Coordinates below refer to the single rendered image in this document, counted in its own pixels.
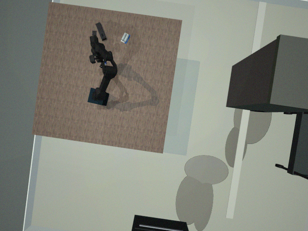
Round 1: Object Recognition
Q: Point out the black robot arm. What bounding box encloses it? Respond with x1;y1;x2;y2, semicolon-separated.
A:
90;35;117;101

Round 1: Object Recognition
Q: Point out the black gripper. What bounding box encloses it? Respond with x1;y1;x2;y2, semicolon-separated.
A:
89;51;112;64

